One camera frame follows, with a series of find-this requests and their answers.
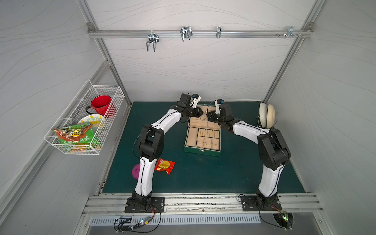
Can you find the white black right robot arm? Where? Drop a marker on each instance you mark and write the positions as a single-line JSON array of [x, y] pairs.
[[272, 147]]

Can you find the white patterned plate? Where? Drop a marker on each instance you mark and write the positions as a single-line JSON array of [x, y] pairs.
[[96, 120]]

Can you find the cream plate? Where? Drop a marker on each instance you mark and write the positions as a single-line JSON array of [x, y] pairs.
[[263, 114], [270, 117]]

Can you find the metal double hook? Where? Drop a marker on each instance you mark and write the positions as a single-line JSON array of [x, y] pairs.
[[186, 32], [153, 40]]

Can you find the cream plate right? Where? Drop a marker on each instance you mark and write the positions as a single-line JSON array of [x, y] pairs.
[[270, 117]]

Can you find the cream plate left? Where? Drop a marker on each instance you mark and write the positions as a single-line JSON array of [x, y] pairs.
[[263, 114]]

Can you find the green red snack bag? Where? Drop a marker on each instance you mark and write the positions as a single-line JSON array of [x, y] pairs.
[[75, 135]]

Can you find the metal hook right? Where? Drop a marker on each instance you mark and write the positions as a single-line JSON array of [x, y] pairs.
[[290, 34]]

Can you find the metal plate rack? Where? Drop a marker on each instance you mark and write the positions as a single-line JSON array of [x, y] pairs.
[[258, 125]]

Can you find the small metal hook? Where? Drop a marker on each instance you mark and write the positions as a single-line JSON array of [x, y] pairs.
[[218, 32]]

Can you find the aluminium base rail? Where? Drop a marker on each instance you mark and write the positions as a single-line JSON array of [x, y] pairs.
[[201, 203]]

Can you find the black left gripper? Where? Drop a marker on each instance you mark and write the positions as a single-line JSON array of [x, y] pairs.
[[196, 111]]

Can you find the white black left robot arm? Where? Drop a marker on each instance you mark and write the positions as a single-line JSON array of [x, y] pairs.
[[151, 144]]

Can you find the green jewelry box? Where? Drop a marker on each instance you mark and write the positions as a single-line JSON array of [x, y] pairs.
[[203, 137]]

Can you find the white wire basket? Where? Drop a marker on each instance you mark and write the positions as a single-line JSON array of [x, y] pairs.
[[76, 111]]

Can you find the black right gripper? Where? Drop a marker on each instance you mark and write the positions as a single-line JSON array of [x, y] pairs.
[[212, 116]]

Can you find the metal double hook left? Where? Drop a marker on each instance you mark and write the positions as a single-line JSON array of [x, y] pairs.
[[153, 40]]

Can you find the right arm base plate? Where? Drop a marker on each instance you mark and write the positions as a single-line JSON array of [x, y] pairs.
[[251, 203]]

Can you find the red mug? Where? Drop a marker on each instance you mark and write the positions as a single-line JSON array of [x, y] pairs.
[[102, 105]]

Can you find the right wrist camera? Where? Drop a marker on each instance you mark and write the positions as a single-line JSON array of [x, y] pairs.
[[217, 103]]

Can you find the metal double hook middle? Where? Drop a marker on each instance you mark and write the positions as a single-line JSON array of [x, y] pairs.
[[186, 32]]

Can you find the red yellow snack packet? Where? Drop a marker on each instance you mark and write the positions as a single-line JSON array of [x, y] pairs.
[[164, 165]]

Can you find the purple ball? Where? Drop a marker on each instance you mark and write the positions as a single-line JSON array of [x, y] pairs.
[[136, 171]]

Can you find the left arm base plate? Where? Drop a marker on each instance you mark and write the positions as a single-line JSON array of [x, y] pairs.
[[145, 205]]

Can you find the horizontal aluminium rail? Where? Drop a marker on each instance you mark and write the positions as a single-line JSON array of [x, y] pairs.
[[202, 34]]

